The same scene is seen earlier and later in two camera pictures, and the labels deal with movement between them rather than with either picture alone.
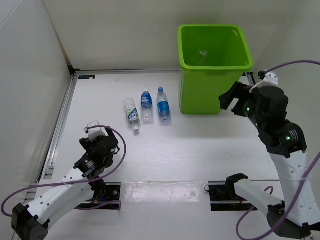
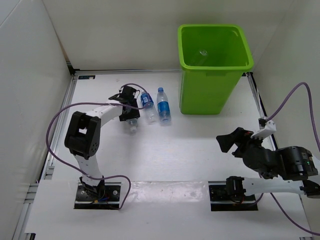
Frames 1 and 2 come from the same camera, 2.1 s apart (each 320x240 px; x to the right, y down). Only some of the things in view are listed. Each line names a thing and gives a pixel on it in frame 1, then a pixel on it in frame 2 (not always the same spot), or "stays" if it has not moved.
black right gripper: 239,91 → 240,137
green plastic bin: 212,59 stays
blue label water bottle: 164,112 stays
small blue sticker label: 82,77 stays
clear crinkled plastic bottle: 203,54 stays
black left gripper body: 94,144 → 133,113
